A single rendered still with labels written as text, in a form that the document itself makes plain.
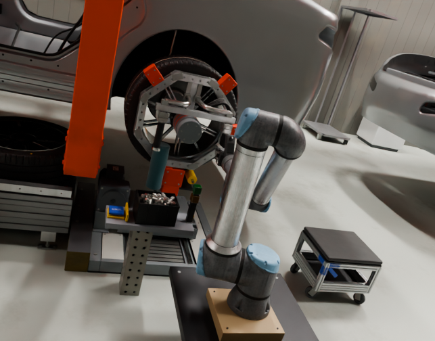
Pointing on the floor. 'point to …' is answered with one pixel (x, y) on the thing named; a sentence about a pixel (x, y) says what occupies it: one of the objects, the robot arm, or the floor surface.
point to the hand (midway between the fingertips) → (221, 143)
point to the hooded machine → (379, 137)
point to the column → (134, 262)
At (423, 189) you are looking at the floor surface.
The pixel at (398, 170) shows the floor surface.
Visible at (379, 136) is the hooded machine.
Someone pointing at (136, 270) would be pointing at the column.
